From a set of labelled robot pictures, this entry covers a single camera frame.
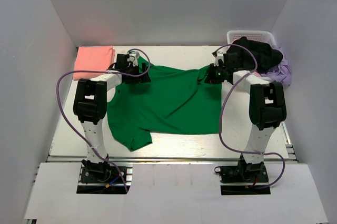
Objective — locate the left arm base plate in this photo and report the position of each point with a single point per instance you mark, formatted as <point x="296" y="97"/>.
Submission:
<point x="101" y="172"/>

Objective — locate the pink garment in basket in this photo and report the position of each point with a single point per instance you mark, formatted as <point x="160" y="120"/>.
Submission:
<point x="255" y="73"/>

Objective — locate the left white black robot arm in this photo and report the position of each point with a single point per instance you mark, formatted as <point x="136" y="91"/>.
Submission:
<point x="90" y="103"/>

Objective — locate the black garment in basket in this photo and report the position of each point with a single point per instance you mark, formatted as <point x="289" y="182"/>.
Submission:
<point x="266" y="57"/>

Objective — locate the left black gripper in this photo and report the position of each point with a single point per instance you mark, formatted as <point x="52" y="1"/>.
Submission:
<point x="137" y="80"/>

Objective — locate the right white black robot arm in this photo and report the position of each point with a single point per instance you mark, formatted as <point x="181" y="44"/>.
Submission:
<point x="267" y="107"/>

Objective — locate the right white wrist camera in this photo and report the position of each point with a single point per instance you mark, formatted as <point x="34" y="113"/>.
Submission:
<point x="219" y="59"/>

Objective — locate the white plastic laundry basket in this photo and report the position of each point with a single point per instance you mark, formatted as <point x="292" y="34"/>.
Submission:
<point x="256" y="35"/>

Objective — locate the folded pink t shirt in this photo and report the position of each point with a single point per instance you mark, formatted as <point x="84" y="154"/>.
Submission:
<point x="98" y="58"/>

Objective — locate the lilac garment in basket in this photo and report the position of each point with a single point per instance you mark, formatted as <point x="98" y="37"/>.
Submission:
<point x="282" y="72"/>

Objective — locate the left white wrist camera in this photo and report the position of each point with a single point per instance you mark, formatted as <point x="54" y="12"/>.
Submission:
<point x="133" y="57"/>

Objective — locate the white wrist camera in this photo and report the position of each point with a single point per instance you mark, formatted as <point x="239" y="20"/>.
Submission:
<point x="133" y="57"/>
<point x="219" y="59"/>

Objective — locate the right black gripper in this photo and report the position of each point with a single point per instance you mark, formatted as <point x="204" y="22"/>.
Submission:
<point x="211" y="78"/>

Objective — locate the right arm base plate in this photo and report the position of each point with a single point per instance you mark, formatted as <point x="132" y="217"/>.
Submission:
<point x="233" y="174"/>

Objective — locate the green t shirt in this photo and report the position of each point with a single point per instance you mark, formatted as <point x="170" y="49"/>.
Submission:
<point x="174" y="102"/>

